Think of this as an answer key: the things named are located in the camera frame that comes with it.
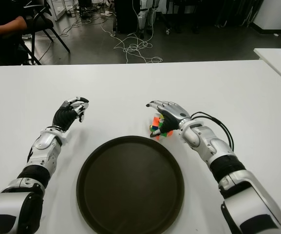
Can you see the white side table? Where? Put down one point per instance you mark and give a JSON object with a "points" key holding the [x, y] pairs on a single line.
{"points": [[279, 61]]}

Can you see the silver humanoid robot legs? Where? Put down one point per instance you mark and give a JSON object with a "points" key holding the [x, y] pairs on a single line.
{"points": [[144, 17]]}

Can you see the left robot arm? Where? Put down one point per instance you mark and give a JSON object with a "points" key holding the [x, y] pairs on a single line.
{"points": [[45, 146]]}

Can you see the person's bare forearm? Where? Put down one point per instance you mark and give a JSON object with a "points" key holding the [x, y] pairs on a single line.
{"points": [[11, 25]]}

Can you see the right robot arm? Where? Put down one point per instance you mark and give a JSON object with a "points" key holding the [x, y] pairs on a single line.
{"points": [[198, 139]]}

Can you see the dark brown round plate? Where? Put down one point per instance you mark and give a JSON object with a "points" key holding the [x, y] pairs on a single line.
{"points": [[130, 185]]}

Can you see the glass display cabinet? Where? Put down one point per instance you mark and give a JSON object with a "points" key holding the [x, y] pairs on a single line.
{"points": [[57, 8]]}

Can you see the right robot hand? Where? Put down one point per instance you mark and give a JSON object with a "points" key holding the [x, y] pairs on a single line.
{"points": [[175, 113]]}

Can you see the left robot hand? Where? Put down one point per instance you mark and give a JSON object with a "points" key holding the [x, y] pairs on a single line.
{"points": [[63, 117]]}

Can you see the black folding chair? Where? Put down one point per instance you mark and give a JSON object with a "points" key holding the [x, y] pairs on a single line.
{"points": [[43, 23]]}

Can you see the small caster wheel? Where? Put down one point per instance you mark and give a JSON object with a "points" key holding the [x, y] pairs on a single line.
{"points": [[167, 31]]}

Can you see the multicoloured Rubik's cube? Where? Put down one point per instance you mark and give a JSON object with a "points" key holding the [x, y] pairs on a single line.
{"points": [[156, 122]]}

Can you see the white cabinet with black base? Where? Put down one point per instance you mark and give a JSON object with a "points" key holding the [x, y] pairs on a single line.
{"points": [[274, 12]]}

